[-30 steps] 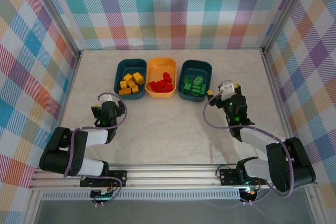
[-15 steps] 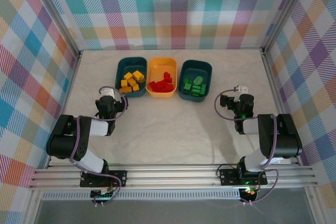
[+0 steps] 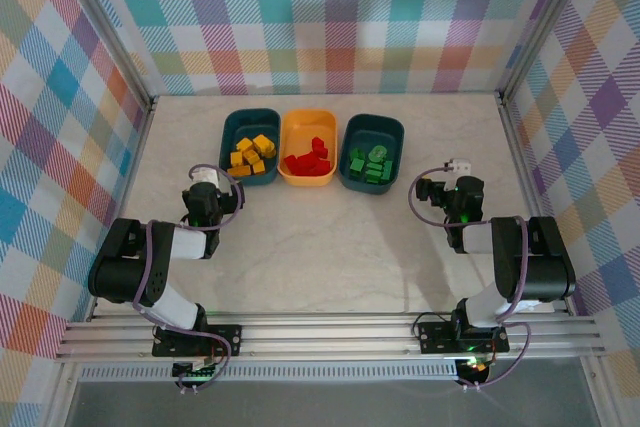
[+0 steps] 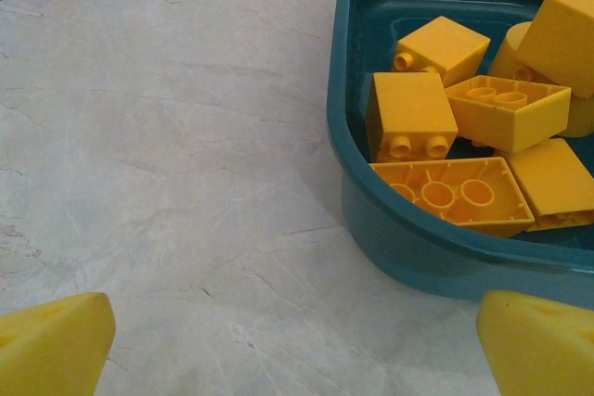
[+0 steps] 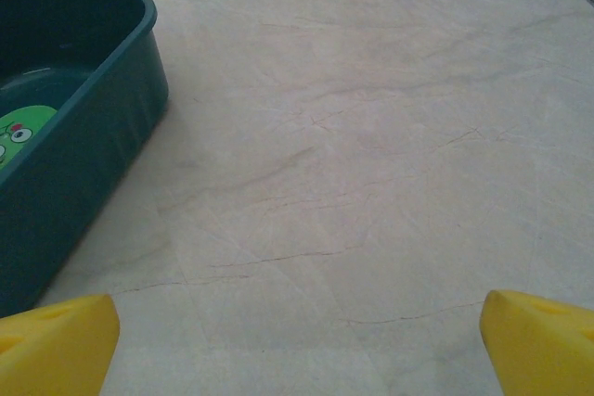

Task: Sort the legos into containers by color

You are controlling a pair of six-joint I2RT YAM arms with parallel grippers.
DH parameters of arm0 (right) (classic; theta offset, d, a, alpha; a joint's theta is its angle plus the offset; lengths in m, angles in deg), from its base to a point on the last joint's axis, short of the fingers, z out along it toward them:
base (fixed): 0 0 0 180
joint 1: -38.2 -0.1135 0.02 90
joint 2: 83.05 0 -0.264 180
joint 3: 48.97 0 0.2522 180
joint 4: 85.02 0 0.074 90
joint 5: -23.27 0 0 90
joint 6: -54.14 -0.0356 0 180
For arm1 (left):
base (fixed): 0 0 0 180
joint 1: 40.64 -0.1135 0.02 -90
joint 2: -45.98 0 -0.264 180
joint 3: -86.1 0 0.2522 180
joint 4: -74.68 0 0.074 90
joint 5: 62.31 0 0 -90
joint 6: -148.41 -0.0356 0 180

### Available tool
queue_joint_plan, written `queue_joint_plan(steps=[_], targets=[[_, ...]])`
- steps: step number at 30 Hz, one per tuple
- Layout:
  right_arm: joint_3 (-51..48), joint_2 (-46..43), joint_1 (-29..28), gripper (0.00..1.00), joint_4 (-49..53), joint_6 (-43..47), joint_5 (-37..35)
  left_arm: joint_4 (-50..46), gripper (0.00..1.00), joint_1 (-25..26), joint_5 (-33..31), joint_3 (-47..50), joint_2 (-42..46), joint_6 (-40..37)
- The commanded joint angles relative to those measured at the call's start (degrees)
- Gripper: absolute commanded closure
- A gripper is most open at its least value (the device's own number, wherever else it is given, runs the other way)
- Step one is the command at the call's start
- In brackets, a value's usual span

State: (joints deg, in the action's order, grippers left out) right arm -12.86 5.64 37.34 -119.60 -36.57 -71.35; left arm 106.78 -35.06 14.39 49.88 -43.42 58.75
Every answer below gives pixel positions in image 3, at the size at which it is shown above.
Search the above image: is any dark teal plastic bin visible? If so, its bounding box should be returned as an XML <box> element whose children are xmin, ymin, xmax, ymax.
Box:
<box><xmin>218</xmin><ymin>106</ymin><xmax>282</xmax><ymax>188</ymax></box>
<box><xmin>338</xmin><ymin>113</ymin><xmax>405</xmax><ymax>196</ymax></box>

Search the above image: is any orange-yellow plastic bin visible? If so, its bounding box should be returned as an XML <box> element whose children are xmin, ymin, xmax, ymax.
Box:
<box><xmin>277</xmin><ymin>109</ymin><xmax>340</xmax><ymax>189</ymax></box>

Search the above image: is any circuit board with yellow plug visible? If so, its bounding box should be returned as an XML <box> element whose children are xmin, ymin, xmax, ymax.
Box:
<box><xmin>458</xmin><ymin>354</ymin><xmax>496</xmax><ymax>381</ymax></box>

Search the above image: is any circuit board with green lights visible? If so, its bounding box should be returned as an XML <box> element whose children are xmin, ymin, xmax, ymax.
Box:
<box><xmin>172</xmin><ymin>357</ymin><xmax>221</xmax><ymax>381</ymax></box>

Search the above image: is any aluminium side rail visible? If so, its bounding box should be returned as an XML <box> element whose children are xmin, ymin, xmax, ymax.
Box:
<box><xmin>494</xmin><ymin>91</ymin><xmax>576</xmax><ymax>318</ymax></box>
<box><xmin>84</xmin><ymin>96</ymin><xmax>160</xmax><ymax>323</ymax></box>

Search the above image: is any purple cable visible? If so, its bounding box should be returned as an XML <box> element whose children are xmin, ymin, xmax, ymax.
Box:
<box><xmin>408</xmin><ymin>165</ymin><xmax>534</xmax><ymax>391</ymax></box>
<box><xmin>132</xmin><ymin>164</ymin><xmax>246</xmax><ymax>393</ymax></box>

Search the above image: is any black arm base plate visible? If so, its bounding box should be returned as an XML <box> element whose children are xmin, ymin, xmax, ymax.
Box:
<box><xmin>151</xmin><ymin>324</ymin><xmax>243</xmax><ymax>359</ymax></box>
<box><xmin>417</xmin><ymin>320</ymin><xmax>510</xmax><ymax>354</ymax></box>

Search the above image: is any aluminium mounting rail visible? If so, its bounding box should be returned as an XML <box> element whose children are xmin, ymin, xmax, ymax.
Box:
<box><xmin>53</xmin><ymin>311</ymin><xmax>607</xmax><ymax>364</ymax></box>

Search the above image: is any aluminium frame post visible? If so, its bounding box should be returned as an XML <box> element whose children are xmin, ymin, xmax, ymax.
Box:
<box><xmin>494</xmin><ymin>0</ymin><xmax>601</xmax><ymax>108</ymax></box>
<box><xmin>58</xmin><ymin>0</ymin><xmax>157</xmax><ymax>113</ymax></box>

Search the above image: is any slotted grey cable duct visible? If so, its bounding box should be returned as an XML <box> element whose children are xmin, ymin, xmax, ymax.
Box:
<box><xmin>79</xmin><ymin>365</ymin><xmax>461</xmax><ymax>382</ymax></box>

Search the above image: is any aluminium frame leg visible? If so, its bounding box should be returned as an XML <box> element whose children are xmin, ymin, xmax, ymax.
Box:
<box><xmin>582</xmin><ymin>354</ymin><xmax>619</xmax><ymax>427</ymax></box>
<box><xmin>42</xmin><ymin>361</ymin><xmax>84</xmax><ymax>427</ymax></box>

